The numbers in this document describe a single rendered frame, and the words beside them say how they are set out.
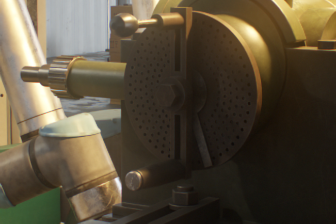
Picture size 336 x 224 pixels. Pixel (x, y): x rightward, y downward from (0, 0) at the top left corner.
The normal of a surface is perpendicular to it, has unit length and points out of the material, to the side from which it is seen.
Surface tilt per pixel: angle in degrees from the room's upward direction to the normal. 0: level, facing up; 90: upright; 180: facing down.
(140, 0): 78
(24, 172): 92
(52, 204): 90
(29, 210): 90
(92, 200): 84
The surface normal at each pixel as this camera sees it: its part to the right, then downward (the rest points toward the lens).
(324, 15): -0.29, -0.80
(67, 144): -0.18, 0.03
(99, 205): 0.07, -0.07
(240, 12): -0.57, 0.11
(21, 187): -0.16, 0.51
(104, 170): 0.59, -0.28
